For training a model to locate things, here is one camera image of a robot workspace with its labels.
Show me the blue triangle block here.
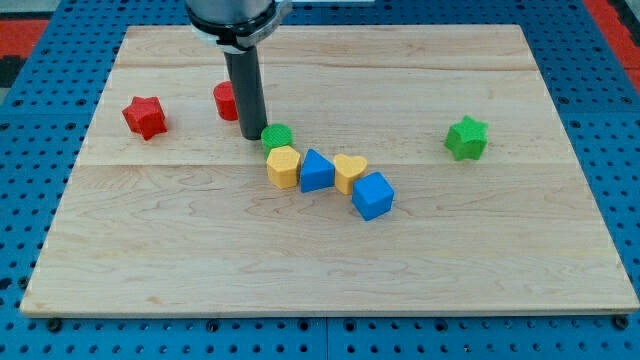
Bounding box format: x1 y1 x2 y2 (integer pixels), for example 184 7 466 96
300 149 335 193

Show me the yellow heart block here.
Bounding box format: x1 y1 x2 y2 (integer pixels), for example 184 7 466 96
333 154 368 195

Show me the yellow hexagon block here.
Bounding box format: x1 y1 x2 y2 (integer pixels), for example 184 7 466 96
266 146 301 189

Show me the blue cube block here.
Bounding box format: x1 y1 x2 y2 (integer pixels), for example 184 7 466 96
352 172 395 221

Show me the green cylinder block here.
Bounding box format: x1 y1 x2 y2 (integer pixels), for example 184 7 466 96
261 123 293 159

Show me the red cylinder block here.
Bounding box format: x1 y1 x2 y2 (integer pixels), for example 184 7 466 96
212 81 239 121

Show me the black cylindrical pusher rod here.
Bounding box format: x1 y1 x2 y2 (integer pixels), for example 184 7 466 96
225 47 268 140

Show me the green star block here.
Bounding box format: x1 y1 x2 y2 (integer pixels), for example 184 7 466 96
444 115 489 161

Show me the wooden board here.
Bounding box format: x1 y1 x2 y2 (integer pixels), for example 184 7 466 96
21 25 639 318

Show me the red star block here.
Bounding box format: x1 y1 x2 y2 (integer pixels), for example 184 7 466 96
122 96 168 141

